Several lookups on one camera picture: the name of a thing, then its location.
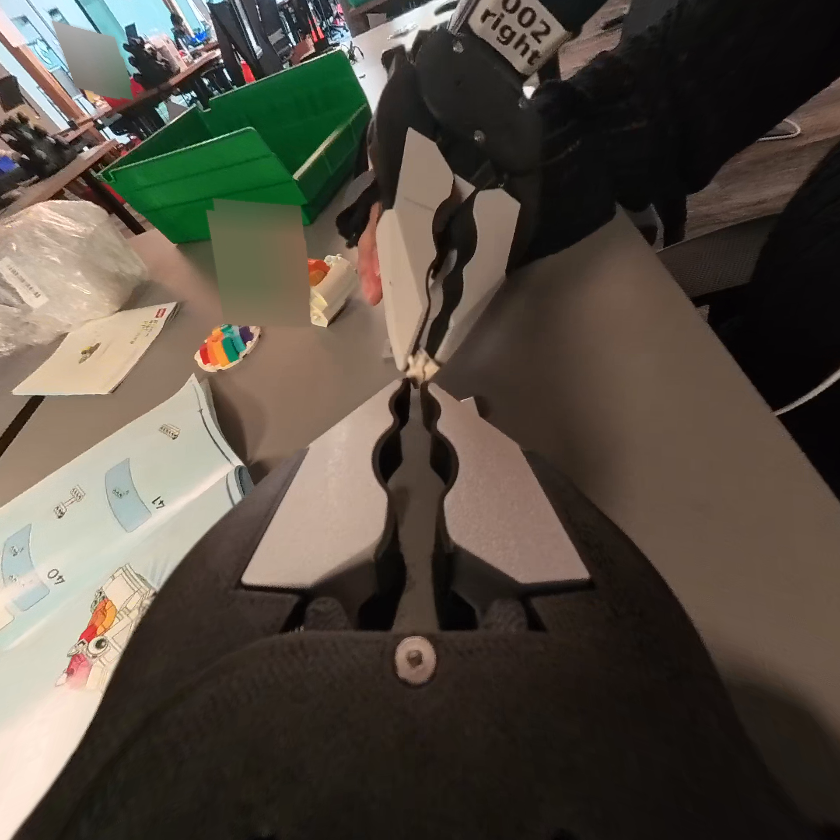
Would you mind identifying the open light blue instruction booklet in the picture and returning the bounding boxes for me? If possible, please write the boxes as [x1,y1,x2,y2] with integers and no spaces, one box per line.
[0,374,255,723]

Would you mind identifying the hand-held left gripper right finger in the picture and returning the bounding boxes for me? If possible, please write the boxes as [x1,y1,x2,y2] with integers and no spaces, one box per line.
[420,382,593,627]

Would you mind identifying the rainbow lego build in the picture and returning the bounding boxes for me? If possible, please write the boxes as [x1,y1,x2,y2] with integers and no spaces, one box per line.
[193,323,263,374]

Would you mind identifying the wood grain desk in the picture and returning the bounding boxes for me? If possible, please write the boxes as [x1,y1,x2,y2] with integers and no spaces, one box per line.
[682,79,840,225]

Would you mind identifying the green plastic bin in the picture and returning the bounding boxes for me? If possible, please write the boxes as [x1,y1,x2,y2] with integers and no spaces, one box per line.
[200,49,373,224]
[98,126,311,244]

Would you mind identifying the small white instruction booklet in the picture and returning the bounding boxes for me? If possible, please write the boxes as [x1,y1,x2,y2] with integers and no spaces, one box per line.
[12,302,179,396]

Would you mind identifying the person's right hand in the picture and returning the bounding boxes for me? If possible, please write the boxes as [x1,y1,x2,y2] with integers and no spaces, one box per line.
[357,203,385,307]

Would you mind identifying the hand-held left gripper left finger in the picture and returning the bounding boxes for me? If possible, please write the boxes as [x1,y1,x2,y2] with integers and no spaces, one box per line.
[239,379,411,627]

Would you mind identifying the black device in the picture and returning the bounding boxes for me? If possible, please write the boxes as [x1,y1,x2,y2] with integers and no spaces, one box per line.
[125,36,179,88]
[0,113,74,179]

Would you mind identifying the clear plastic bag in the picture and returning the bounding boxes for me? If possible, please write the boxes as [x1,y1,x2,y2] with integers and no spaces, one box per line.
[0,200,148,355]

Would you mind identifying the dark wooden desk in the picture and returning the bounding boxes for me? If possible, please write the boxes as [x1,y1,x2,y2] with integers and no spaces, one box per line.
[0,140,147,236]
[66,51,221,135]

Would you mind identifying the white and orange lego build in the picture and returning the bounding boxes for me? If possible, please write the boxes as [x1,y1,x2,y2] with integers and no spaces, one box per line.
[307,255,358,328]

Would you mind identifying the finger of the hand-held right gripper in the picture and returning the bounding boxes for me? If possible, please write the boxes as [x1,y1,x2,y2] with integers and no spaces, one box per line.
[419,187,524,370]
[376,126,457,375]

